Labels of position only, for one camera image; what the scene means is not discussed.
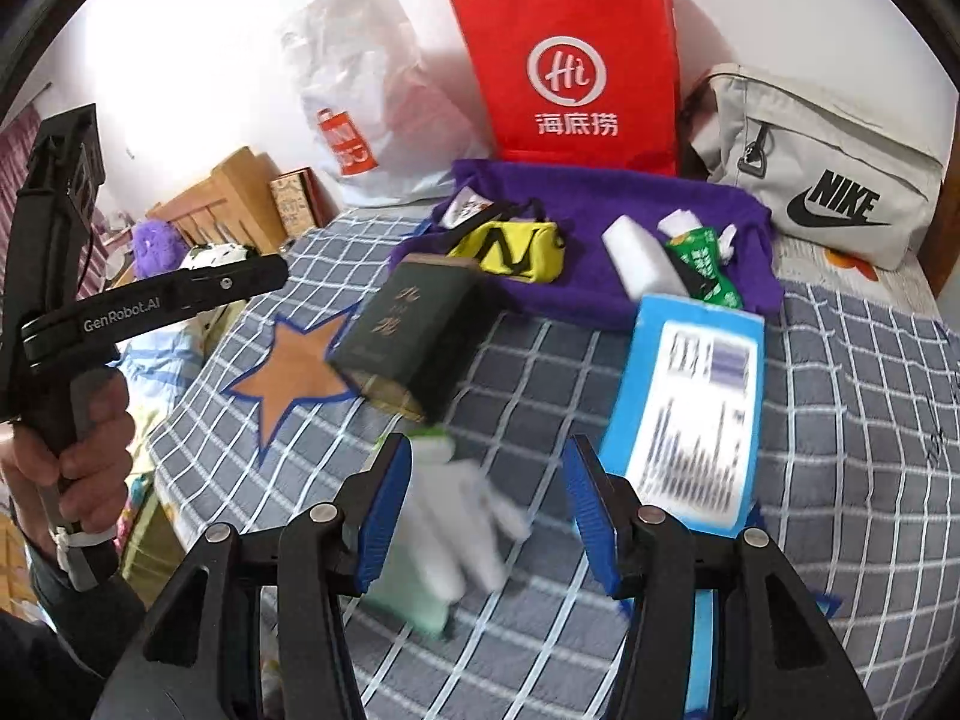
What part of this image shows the white glove with green cuff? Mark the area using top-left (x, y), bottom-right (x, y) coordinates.
top-left (364, 449), bottom-right (530, 637)

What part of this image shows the grey checked tablecloth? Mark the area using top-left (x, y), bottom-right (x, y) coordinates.
top-left (149, 213), bottom-right (958, 718)

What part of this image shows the white tissue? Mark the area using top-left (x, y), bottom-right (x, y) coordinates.
top-left (658, 208), bottom-right (737, 265)

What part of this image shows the purple plush toy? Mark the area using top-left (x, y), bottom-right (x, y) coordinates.
top-left (133, 218), bottom-right (189, 280)

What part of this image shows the yellow mesh pouch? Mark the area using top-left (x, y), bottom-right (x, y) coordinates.
top-left (444, 197), bottom-right (566, 284)

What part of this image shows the brown patterned gift box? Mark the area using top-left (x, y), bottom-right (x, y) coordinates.
top-left (268, 167), bottom-right (337, 239)

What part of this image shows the wooden headboard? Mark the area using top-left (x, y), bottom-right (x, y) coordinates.
top-left (146, 146), bottom-right (288, 254)

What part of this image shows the green snack packet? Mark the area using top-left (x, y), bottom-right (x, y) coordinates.
top-left (664, 227), bottom-right (743, 309)

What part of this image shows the brown felt star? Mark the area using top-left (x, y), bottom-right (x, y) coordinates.
top-left (223, 302), bottom-right (358, 463)

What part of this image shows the red white small packet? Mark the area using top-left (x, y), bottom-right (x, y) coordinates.
top-left (439, 187), bottom-right (493, 231)

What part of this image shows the blue tissue pack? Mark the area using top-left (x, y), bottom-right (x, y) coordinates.
top-left (599, 294), bottom-right (765, 536)

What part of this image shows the person's left hand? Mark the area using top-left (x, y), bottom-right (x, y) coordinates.
top-left (2, 371), bottom-right (135, 556)

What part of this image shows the blue felt star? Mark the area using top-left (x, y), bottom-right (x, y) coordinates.
top-left (683, 512), bottom-right (857, 718)

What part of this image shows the dark green tea tin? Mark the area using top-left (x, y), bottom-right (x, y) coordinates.
top-left (329, 254), bottom-right (500, 422)

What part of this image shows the white Miniso plastic bag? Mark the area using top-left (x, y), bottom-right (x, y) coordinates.
top-left (281, 0), bottom-right (488, 206)

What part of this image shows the grey Nike waist bag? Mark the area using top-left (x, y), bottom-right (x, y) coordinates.
top-left (683, 64), bottom-right (944, 270)

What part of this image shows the red paper shopping bag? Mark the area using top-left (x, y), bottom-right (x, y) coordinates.
top-left (449, 0), bottom-right (680, 176)

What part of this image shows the white spotted plush toy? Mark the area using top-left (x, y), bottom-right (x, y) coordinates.
top-left (181, 244), bottom-right (256, 270)

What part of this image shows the brown wooden door frame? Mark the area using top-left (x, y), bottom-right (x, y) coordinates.
top-left (918, 142), bottom-right (960, 296)

